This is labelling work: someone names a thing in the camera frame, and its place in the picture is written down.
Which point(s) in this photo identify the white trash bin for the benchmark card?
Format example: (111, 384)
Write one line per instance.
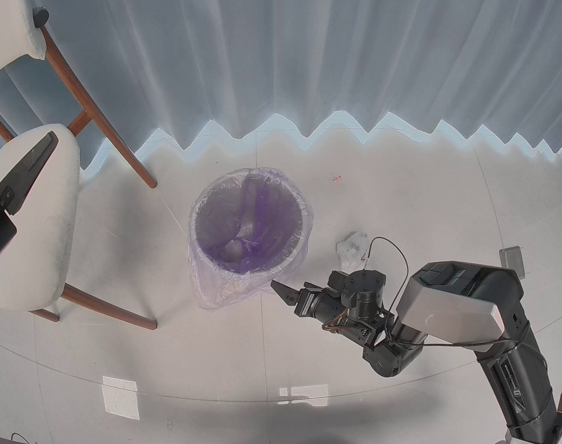
(292, 257)

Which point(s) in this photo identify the crumpled white wrapper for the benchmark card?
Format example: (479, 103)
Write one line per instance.
(352, 250)

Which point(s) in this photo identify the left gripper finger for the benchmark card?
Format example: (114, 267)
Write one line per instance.
(22, 178)

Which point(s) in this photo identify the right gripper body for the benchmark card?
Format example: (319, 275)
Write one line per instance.
(320, 308)

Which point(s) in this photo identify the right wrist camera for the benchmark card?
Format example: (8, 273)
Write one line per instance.
(338, 282)

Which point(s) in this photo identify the purple plastic bag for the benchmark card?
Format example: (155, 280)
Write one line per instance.
(216, 289)

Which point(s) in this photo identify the white wooden chair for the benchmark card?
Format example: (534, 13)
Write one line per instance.
(35, 248)

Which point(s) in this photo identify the pale blue curtain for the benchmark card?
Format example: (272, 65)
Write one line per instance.
(281, 39)

